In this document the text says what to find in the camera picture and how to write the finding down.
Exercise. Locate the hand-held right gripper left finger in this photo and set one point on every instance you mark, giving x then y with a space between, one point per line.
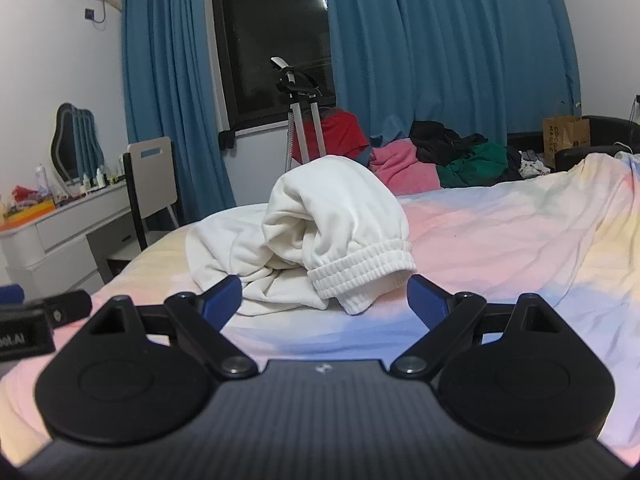
226 296

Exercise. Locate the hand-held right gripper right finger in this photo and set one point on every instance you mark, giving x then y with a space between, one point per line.
425 300

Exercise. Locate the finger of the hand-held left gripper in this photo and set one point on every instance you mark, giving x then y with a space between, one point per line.
11 294
67 306

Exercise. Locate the white sweatpants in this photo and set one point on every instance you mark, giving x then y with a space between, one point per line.
325 210

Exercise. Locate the orange box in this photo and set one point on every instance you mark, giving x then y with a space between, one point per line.
25 216

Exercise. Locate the white vanity desk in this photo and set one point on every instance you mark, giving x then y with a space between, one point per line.
60 225

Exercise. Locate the pastel rainbow bed sheet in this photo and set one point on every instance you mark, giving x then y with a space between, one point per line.
500 240

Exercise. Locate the clear spray bottle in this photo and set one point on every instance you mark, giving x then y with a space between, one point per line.
42 180

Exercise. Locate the row of cosmetic bottles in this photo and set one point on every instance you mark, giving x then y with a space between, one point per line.
102 177

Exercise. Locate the pink cloth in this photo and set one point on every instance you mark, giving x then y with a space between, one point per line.
405 165

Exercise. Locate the beige and black chair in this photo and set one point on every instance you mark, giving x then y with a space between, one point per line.
150 180

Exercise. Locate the green cloth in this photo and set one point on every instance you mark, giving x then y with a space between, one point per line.
475 165

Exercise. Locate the black curtain holder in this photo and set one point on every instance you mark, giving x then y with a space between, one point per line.
226 139

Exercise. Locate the wavy black-framed mirror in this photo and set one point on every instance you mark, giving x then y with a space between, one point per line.
65 145

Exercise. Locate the black and white patterned cloth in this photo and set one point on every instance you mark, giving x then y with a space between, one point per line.
534 166

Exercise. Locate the red cloth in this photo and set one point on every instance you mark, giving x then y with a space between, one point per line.
340 135

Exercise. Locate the black padded headboard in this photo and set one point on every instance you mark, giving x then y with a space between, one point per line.
575 157

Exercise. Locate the brown paper bag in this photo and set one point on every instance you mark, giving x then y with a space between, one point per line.
565 137

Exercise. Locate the blue curtain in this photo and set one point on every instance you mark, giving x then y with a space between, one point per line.
450 50
170 85

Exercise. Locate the garment steamer stand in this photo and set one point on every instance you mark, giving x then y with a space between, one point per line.
296 85

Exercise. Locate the wall socket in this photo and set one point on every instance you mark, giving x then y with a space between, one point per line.
90 13

